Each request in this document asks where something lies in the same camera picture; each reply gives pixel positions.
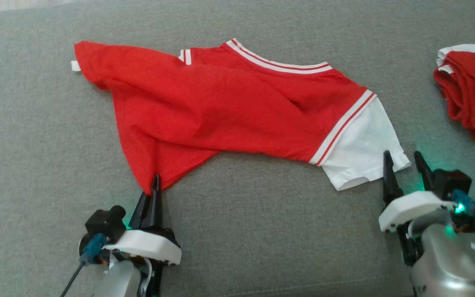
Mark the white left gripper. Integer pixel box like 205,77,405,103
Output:
103,174,182,266

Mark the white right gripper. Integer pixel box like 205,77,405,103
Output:
378,150,457,267

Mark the red white basketball jersey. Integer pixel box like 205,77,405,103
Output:
71,38,411,196

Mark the large grey fabric sofa cushion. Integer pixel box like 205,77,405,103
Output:
0,0,475,297

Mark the blue right camera connector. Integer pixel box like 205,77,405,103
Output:
451,189,475,216

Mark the blue camera connector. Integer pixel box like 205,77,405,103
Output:
451,189,475,216
80,233,107,265

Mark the blue left camera connector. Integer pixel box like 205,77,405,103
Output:
80,233,107,265

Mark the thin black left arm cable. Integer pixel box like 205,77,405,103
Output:
59,261,86,297

